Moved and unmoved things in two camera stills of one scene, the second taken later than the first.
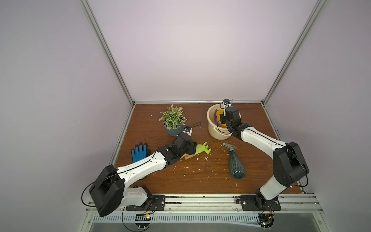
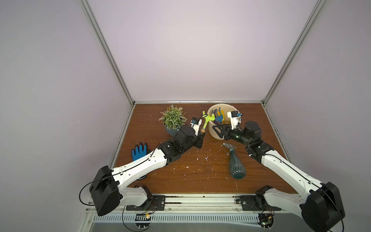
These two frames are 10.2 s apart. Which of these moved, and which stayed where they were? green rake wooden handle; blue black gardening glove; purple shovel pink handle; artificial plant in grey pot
Moved: green rake wooden handle
Stayed: purple shovel pink handle; artificial plant in grey pot; blue black gardening glove
